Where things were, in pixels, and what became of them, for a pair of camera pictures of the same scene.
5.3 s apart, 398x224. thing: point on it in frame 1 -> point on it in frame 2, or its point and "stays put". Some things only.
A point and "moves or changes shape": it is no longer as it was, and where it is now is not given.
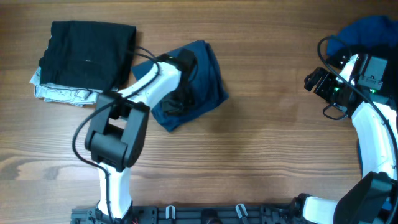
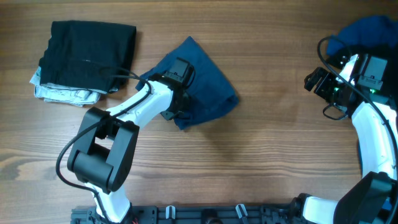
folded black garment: x=87 y=55 stays put
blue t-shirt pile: x=368 y=31 stays put
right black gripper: x=321 y=89 stays put
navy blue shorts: x=208 y=84 moves or changes shape
